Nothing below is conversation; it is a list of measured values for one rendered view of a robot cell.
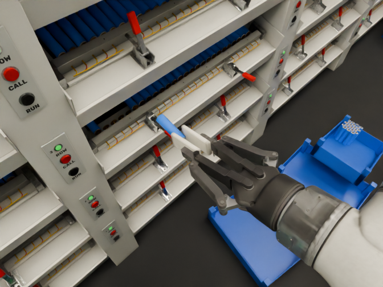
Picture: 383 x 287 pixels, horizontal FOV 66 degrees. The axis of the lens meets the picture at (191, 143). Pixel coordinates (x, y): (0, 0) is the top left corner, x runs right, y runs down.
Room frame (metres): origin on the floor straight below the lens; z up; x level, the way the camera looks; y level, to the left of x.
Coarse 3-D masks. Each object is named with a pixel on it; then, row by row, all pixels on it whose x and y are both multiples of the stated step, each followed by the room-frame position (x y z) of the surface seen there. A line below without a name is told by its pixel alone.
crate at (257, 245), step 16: (224, 224) 0.38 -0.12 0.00; (240, 224) 0.38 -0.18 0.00; (256, 224) 0.38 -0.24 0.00; (240, 240) 0.33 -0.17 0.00; (256, 240) 0.33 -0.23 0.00; (272, 240) 0.33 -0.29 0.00; (240, 256) 0.26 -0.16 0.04; (256, 256) 0.27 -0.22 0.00; (272, 256) 0.27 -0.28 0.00; (288, 256) 0.27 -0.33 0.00; (256, 272) 0.22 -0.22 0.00; (272, 272) 0.22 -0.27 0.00
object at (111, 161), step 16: (272, 32) 0.75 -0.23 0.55; (256, 48) 0.72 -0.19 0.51; (272, 48) 0.73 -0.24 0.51; (240, 64) 0.65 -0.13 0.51; (256, 64) 0.67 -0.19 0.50; (208, 80) 0.58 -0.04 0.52; (224, 80) 0.59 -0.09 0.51; (240, 80) 0.64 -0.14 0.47; (192, 96) 0.53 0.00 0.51; (208, 96) 0.53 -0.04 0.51; (176, 112) 0.48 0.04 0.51; (192, 112) 0.49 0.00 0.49; (144, 128) 0.42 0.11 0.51; (112, 144) 0.38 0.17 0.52; (128, 144) 0.38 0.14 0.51; (144, 144) 0.39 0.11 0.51; (112, 160) 0.34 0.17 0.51; (128, 160) 0.35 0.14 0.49
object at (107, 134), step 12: (252, 36) 0.73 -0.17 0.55; (228, 48) 0.67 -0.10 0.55; (240, 48) 0.68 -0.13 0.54; (252, 48) 0.70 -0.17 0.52; (216, 60) 0.63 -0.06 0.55; (192, 72) 0.58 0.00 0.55; (204, 72) 0.58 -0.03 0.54; (180, 84) 0.54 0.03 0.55; (156, 96) 0.49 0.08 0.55; (168, 96) 0.50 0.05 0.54; (144, 108) 0.46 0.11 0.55; (120, 120) 0.42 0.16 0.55; (132, 120) 0.42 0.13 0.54; (108, 132) 0.39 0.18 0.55; (132, 132) 0.41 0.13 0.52; (96, 144) 0.36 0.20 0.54; (108, 144) 0.37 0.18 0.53
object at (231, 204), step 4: (228, 196) 0.18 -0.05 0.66; (228, 200) 0.18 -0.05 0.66; (232, 200) 0.18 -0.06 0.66; (228, 204) 0.17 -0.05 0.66; (232, 204) 0.17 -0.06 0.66; (236, 204) 0.17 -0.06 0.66; (220, 208) 0.16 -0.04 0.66; (228, 208) 0.17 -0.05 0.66; (232, 208) 0.17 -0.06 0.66; (224, 212) 0.16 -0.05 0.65
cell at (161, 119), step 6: (162, 114) 0.36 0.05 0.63; (156, 120) 0.36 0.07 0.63; (162, 120) 0.35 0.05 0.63; (168, 120) 0.35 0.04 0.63; (162, 126) 0.34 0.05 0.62; (168, 126) 0.34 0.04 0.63; (174, 126) 0.34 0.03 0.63; (168, 132) 0.33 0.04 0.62; (174, 132) 0.33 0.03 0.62; (180, 132) 0.33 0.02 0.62
